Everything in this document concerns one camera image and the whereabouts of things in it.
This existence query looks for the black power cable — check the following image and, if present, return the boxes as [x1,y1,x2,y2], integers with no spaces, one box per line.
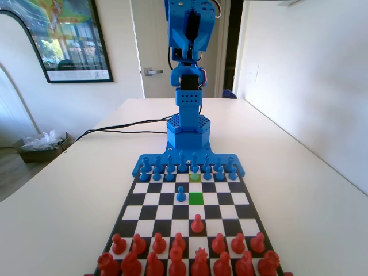
[75,114,178,141]
[83,128,169,136]

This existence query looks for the red chess rook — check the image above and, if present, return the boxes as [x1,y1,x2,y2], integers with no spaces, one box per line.
[256,250,281,276]
[97,252,121,276]

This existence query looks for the silver door handle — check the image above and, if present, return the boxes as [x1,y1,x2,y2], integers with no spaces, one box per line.
[143,67,164,77]

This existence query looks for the clear plastic wrap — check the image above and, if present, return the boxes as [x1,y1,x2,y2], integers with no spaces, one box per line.
[21,129,66,152]

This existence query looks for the black framed poster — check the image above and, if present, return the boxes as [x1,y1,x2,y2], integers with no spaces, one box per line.
[0,0,114,85]

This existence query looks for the white door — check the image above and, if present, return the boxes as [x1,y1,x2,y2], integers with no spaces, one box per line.
[131,0,231,100]

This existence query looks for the chessboard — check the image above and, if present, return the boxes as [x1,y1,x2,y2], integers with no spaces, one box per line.
[86,166,285,276]

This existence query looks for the black camera cable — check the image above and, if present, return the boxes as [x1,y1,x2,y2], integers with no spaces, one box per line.
[167,45,175,71]

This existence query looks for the red chess bishop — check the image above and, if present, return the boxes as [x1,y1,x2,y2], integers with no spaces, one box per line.
[213,251,233,276]
[145,251,166,276]

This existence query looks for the brown cardboard box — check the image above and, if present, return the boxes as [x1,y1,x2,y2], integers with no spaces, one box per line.
[14,131,76,164]

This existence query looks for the red chess pawn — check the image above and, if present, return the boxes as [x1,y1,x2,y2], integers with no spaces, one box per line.
[131,233,147,255]
[171,232,187,251]
[152,232,167,255]
[111,233,127,255]
[211,232,227,254]
[191,214,205,233]
[231,232,246,254]
[249,232,266,254]

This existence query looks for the red chess queen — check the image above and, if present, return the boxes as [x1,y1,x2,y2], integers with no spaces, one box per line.
[190,247,210,276]

